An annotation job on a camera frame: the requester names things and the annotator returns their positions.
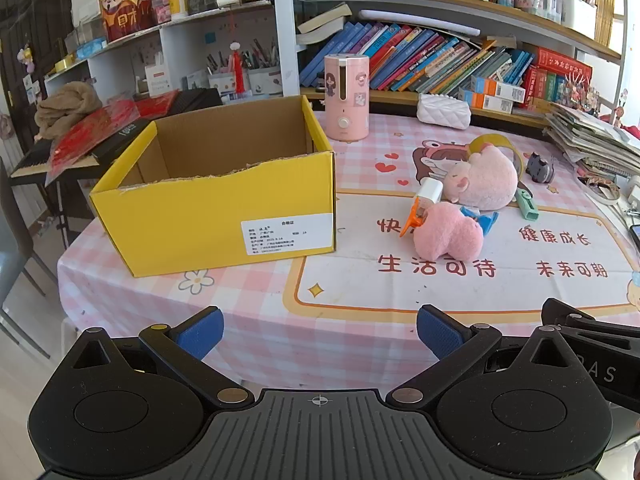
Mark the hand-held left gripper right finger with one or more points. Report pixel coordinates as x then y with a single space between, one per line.
440 332

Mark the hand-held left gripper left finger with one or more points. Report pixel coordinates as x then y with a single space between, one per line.
200 332

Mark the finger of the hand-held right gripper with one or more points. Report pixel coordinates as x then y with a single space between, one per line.
575 319
615 382

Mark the pink plush toy blue feet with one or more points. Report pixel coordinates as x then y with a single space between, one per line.
447 237

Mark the yellow cardboard box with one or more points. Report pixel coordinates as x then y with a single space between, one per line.
200 225

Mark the grey toy car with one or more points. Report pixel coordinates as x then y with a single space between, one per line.
540 167

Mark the yellow tape roll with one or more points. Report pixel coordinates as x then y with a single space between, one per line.
512 152

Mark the black phone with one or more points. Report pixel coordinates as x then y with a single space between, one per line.
635 237

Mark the white charger plug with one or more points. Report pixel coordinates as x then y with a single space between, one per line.
430 192

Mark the pink pig plush toy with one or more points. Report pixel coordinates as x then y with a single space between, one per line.
487 180

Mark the stack of notebooks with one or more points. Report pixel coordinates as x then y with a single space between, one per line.
590 135

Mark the grey chair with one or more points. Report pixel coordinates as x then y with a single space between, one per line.
15 260

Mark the black box white print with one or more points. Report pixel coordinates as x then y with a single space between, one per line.
125 137

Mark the white quilted pouch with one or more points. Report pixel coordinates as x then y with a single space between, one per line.
444 110

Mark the red plastic bag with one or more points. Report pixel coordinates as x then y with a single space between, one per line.
90 135

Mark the small red paper decoration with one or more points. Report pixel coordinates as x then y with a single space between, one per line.
157 104

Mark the blue orange carton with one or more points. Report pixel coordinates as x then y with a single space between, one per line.
497 89
485 102

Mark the black keyboard case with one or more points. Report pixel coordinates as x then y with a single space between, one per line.
197 97

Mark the electric piano keyboard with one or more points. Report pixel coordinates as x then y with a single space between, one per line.
35 155

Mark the red thick books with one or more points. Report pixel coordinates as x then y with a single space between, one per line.
557 72

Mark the small cat picture box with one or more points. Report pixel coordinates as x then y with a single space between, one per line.
198 80

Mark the pink humidifier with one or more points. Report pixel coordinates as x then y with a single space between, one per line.
346 95

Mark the white straws box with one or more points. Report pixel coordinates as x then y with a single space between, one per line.
159 80

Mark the beige cloth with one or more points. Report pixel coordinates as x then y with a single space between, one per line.
67 107

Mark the red tassel ornament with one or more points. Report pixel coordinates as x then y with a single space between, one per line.
239 72

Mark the row of colourful books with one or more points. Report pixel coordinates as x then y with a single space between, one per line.
415 57

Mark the white bookshelf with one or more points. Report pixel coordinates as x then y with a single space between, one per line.
282 35

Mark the red figure gift box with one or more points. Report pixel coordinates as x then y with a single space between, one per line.
127 10

